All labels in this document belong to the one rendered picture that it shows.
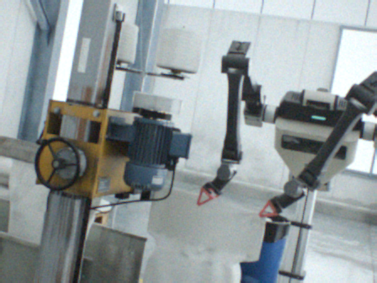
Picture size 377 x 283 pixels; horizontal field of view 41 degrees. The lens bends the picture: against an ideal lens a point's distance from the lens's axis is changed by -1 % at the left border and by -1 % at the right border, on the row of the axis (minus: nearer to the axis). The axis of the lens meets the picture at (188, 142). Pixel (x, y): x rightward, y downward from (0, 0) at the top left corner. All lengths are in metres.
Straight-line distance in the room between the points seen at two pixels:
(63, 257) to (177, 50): 0.85
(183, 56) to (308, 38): 8.45
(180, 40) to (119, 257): 1.22
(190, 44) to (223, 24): 8.74
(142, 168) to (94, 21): 0.53
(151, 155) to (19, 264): 0.84
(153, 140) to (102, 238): 1.03
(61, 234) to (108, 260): 0.83
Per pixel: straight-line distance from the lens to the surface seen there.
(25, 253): 2.29
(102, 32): 1.83
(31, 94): 8.13
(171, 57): 1.91
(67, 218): 1.87
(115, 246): 2.66
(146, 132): 1.78
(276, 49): 10.33
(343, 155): 2.40
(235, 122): 2.02
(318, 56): 10.20
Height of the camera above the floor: 1.37
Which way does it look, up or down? 3 degrees down
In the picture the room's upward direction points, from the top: 10 degrees clockwise
